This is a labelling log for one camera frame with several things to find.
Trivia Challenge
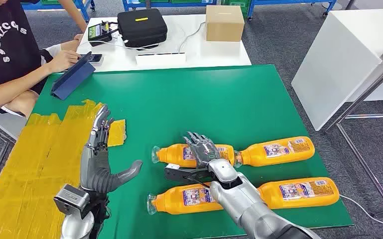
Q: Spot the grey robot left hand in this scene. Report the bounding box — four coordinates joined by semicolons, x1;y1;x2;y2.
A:
79;104;143;195

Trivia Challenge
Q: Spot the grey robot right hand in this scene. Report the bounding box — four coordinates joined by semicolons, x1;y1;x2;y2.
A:
183;131;222;169

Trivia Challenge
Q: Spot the orange detergent bottle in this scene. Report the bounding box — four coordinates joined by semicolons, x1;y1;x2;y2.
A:
234;136;316;168
257;177;340;211
146;184;225;216
151;143;236;168

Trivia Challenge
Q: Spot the green table mat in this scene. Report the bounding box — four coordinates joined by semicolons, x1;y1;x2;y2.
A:
26;64;354;239

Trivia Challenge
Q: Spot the yellow tape patch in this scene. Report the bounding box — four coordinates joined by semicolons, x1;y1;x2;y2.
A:
0;99;127;239

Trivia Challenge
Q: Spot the blue tablet case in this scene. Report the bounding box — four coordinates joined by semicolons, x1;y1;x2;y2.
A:
51;51;96;101

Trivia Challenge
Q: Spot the white power strip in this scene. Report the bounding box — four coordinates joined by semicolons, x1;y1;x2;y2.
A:
135;52;187;68

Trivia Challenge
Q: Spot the grey metal bench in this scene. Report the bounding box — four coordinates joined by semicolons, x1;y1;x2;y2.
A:
0;100;27;205

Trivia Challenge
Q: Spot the cardboard box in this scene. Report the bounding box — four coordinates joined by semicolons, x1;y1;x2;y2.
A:
205;4;246;42

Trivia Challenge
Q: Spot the black remote controller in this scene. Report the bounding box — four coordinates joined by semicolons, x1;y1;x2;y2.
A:
87;20;114;47

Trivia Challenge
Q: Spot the black carrying case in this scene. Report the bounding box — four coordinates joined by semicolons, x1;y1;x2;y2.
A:
117;8;168;49

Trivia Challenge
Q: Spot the green plastic crate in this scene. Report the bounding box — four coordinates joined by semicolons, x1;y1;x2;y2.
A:
222;0;250;19

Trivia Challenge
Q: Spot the person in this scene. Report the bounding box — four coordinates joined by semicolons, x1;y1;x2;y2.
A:
0;0;88;120

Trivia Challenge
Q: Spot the white table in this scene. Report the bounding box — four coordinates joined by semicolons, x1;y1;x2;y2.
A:
291;8;383;132

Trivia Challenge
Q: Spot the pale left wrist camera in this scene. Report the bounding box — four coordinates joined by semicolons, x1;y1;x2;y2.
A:
53;184;90;217

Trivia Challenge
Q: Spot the white floor cable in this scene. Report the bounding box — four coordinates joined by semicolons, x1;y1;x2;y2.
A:
340;194;383;237

